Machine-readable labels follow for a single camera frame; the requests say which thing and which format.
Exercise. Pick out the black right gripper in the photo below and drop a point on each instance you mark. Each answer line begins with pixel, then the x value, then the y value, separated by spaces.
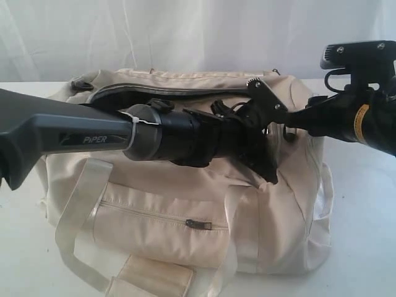
pixel 340 116

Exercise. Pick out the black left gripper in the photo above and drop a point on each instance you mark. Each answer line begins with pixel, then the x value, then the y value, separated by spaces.
pixel 236 133

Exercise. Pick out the beige fabric duffel bag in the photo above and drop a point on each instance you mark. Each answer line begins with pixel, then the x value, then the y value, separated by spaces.
pixel 120 224

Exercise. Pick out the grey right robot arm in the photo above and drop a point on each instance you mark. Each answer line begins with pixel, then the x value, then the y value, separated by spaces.
pixel 366 117

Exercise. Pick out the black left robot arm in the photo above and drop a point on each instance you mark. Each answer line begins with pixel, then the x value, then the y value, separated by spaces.
pixel 32 127

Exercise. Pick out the dark front pocket zipper pull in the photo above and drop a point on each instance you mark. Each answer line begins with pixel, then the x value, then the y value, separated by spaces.
pixel 198 225

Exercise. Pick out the white backdrop curtain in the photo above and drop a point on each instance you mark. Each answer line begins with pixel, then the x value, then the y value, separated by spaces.
pixel 57 40

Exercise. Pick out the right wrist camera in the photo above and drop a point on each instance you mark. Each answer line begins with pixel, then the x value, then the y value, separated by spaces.
pixel 366 62

